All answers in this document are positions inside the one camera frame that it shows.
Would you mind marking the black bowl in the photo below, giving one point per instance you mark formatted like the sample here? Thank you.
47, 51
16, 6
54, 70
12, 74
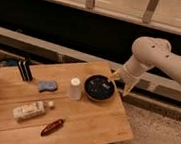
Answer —
99, 87

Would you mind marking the wooden table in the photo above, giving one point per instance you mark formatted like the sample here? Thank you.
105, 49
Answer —
86, 122

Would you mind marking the blue sponge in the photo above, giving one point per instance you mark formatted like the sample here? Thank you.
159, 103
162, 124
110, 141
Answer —
47, 86

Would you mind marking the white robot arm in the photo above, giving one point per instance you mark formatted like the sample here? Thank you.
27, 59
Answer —
147, 53

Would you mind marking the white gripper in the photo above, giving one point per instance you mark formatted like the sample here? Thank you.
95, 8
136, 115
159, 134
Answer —
130, 73

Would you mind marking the plastic bottle with label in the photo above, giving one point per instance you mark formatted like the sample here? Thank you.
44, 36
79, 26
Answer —
37, 108

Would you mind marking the dark red pocket knife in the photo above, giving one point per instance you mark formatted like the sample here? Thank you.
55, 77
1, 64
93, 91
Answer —
51, 127

